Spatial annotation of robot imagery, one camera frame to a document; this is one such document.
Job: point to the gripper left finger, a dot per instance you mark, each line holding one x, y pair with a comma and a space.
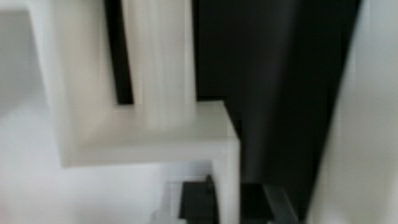
200, 204

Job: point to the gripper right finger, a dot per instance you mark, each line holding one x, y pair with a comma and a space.
265, 205

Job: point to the white U-shaped fence frame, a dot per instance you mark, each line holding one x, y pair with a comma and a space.
356, 195

